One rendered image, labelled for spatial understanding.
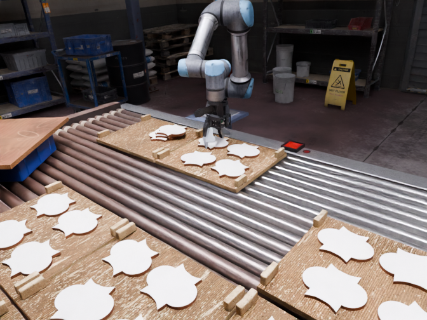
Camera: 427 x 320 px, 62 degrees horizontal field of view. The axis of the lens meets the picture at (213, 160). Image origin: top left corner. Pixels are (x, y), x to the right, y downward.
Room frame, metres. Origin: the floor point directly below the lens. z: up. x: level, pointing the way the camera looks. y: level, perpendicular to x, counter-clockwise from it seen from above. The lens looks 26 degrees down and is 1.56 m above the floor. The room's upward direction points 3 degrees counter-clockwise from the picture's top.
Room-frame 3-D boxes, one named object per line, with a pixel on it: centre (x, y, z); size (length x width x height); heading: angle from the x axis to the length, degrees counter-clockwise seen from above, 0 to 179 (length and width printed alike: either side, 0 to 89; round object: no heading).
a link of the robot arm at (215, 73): (1.41, -0.03, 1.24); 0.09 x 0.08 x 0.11; 164
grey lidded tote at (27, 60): (5.25, 2.60, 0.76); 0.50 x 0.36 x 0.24; 144
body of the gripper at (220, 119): (1.41, -0.03, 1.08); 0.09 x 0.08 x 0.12; 49
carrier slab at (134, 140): (1.57, 0.29, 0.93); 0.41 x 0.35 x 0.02; 49
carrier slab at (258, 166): (1.30, -0.03, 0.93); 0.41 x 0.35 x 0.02; 49
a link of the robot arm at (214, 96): (1.41, -0.03, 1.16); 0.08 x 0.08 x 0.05
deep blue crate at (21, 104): (5.23, 2.68, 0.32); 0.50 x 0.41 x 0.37; 134
